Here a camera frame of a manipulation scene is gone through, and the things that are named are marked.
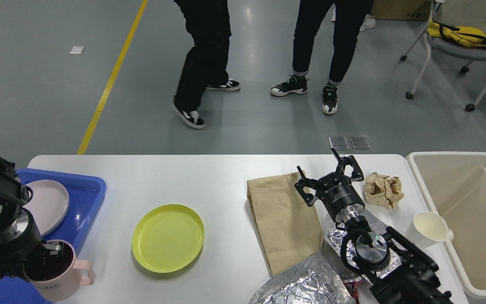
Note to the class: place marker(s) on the white paper cup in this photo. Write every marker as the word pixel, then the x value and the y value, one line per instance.
pixel 430 228

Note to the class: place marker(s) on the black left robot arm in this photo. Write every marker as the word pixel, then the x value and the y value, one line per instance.
pixel 13 194

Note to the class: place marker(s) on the grey office chair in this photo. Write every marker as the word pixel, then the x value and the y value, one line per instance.
pixel 471 54

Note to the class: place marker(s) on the pink mug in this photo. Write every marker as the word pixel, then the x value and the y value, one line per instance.
pixel 68 273

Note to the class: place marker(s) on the floor outlet plate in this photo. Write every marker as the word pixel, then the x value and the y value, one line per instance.
pixel 339 143
pixel 360 142

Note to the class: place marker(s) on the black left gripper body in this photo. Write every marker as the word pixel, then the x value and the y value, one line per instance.
pixel 21 245

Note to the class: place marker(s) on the yellow bag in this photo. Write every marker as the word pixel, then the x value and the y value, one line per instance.
pixel 464 36

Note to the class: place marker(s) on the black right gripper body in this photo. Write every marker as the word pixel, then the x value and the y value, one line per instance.
pixel 340 197

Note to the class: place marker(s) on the small aluminium foil piece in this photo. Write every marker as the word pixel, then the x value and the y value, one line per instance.
pixel 334 238

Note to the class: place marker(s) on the pink plate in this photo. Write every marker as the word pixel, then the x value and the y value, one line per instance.
pixel 49 204

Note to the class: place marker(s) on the large crumpled aluminium foil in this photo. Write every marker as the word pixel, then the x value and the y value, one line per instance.
pixel 310 281

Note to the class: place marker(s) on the person in black shorts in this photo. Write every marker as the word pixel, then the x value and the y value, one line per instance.
pixel 368 21

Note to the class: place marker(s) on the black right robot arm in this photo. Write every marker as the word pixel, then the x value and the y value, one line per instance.
pixel 399 272

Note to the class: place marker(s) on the left floor outlet plate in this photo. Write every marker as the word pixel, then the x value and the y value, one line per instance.
pixel 339 143

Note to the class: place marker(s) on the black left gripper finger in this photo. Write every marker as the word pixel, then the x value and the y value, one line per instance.
pixel 38 266
pixel 53 249

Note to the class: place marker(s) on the blue plastic tray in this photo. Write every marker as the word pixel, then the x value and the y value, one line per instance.
pixel 86 197

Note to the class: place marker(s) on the yellow plate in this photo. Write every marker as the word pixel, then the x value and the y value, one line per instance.
pixel 168 238

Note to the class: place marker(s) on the brown paper bag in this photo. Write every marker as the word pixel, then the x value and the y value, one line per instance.
pixel 288 229

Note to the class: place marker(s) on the brown paper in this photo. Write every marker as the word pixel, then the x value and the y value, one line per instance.
pixel 383 190

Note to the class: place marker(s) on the beige plastic bin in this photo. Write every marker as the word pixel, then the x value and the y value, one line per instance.
pixel 453 185

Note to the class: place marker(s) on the right floor outlet plate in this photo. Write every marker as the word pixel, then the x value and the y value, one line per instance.
pixel 360 142

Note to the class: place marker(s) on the person in grey sweater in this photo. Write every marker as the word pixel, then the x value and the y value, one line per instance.
pixel 205 66

